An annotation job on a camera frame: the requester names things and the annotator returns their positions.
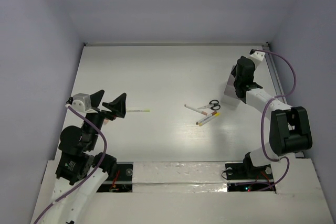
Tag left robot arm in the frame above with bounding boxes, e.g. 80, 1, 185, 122
42, 90, 127, 223

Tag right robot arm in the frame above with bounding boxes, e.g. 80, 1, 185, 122
231, 55, 313, 179

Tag white compartment pen holder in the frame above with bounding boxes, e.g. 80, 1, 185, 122
221, 73, 241, 108

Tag brown tipped white marker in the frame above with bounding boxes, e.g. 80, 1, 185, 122
196, 111, 217, 125

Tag yellow tipped white marker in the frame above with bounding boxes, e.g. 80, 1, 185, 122
198, 112, 220, 126

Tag pink tipped white marker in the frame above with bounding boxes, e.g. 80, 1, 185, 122
184, 104, 208, 115

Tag white front platform board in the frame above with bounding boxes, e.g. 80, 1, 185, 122
40, 155, 333, 223

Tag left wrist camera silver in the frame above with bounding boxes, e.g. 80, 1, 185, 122
66, 93, 95, 113

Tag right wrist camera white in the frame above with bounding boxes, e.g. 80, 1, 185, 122
248, 49, 266, 69

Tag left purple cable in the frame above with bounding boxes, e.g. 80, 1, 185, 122
33, 104, 108, 224

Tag black handled scissors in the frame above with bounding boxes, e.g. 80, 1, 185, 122
198, 99, 221, 111

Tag right side aluminium rail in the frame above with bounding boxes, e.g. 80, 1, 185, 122
261, 46, 291, 160

